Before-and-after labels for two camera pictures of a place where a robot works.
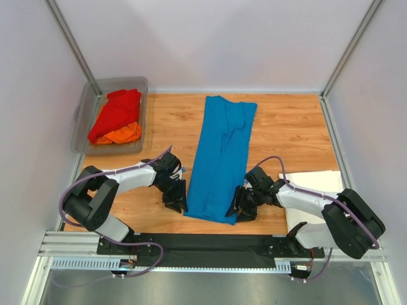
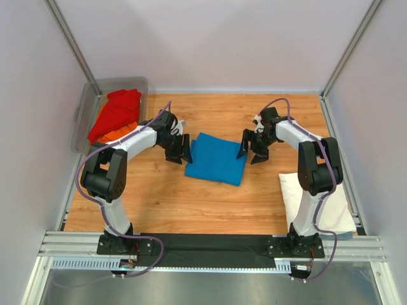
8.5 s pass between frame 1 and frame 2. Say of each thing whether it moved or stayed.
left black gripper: moved
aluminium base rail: stayed
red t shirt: stayed
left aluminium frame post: stayed
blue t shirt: moved
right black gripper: moved
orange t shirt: stayed
